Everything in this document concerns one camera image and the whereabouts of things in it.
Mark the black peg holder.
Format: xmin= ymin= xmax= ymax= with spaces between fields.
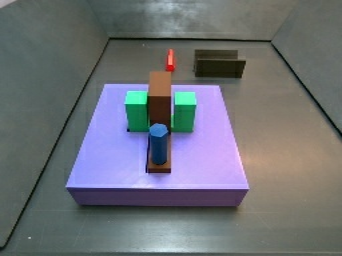
xmin=194 ymin=49 xmax=246 ymax=78

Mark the blue hexagonal peg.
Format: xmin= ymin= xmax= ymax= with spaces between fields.
xmin=150 ymin=123 xmax=168 ymax=165

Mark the purple base board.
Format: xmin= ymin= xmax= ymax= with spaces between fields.
xmin=67 ymin=84 xmax=250 ymax=206

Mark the red peg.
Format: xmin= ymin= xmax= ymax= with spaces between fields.
xmin=166 ymin=49 xmax=175 ymax=72

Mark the green U-shaped block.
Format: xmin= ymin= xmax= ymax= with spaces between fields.
xmin=124 ymin=91 xmax=196 ymax=133

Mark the brown L-shaped block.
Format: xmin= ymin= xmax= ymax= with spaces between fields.
xmin=147 ymin=71 xmax=171 ymax=173

